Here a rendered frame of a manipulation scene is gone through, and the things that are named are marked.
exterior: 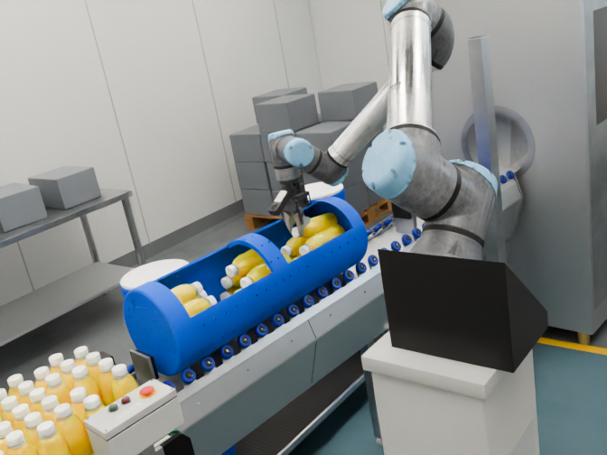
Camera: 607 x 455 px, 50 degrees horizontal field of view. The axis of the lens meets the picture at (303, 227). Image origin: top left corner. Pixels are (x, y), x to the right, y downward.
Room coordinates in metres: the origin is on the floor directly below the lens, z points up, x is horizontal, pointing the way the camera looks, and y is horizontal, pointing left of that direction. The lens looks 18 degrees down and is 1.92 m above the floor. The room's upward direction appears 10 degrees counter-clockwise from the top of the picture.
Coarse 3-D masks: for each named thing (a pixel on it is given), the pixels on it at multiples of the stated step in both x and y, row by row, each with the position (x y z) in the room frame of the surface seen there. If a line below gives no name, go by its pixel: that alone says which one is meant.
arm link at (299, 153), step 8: (288, 136) 2.16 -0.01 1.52; (280, 144) 2.14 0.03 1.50; (288, 144) 2.08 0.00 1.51; (296, 144) 2.07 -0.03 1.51; (304, 144) 2.07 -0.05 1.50; (280, 152) 2.12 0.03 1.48; (288, 152) 2.06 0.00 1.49; (296, 152) 2.06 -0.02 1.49; (304, 152) 2.07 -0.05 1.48; (312, 152) 2.08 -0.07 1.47; (288, 160) 2.07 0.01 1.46; (296, 160) 2.06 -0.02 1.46; (304, 160) 2.07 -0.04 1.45; (312, 160) 2.08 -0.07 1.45; (304, 168) 2.10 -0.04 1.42; (312, 168) 2.09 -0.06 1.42
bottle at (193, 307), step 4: (192, 300) 1.82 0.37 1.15; (196, 300) 1.82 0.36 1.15; (200, 300) 1.82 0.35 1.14; (204, 300) 1.83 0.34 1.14; (208, 300) 1.84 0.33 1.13; (184, 304) 1.80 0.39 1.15; (188, 304) 1.80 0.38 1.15; (192, 304) 1.80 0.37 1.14; (196, 304) 1.80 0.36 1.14; (200, 304) 1.80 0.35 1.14; (204, 304) 1.81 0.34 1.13; (208, 304) 1.82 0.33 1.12; (188, 308) 1.78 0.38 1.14; (192, 308) 1.78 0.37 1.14; (196, 308) 1.79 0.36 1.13; (200, 308) 1.79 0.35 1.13; (204, 308) 1.80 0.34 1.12; (188, 312) 1.77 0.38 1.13; (192, 312) 1.77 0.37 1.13; (196, 312) 1.78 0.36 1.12
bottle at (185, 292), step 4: (184, 284) 1.87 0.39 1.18; (188, 284) 1.87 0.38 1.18; (192, 284) 1.89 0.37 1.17; (176, 288) 1.85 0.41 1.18; (180, 288) 1.85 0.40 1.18; (184, 288) 1.85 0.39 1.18; (188, 288) 1.86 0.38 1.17; (192, 288) 1.87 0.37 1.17; (196, 288) 1.88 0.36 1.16; (176, 292) 1.83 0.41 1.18; (180, 292) 1.83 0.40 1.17; (184, 292) 1.84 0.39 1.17; (188, 292) 1.84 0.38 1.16; (192, 292) 1.86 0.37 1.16; (196, 292) 1.88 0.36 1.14; (176, 296) 1.82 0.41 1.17; (180, 296) 1.82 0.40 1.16; (184, 296) 1.83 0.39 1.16; (188, 296) 1.84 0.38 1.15; (192, 296) 1.85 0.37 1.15; (180, 300) 1.82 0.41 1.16; (184, 300) 1.83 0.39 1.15; (188, 300) 1.84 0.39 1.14
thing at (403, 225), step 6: (396, 210) 2.64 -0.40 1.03; (402, 210) 2.62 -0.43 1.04; (396, 216) 2.65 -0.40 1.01; (402, 216) 2.62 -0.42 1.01; (408, 216) 2.60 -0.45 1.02; (414, 216) 2.61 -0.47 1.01; (396, 222) 2.67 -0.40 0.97; (402, 222) 2.65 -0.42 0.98; (408, 222) 2.62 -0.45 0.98; (414, 222) 2.61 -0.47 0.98; (396, 228) 2.67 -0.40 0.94; (402, 228) 2.65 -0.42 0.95; (408, 228) 2.63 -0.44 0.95
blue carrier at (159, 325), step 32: (352, 224) 2.22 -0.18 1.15; (224, 256) 2.12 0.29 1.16; (320, 256) 2.08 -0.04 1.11; (352, 256) 2.20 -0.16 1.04; (160, 288) 1.76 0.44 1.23; (224, 288) 2.11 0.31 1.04; (256, 288) 1.87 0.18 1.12; (288, 288) 1.96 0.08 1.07; (128, 320) 1.84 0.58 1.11; (160, 320) 1.70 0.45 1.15; (192, 320) 1.71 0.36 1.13; (224, 320) 1.77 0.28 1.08; (256, 320) 1.88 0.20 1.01; (160, 352) 1.74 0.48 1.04; (192, 352) 1.69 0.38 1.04
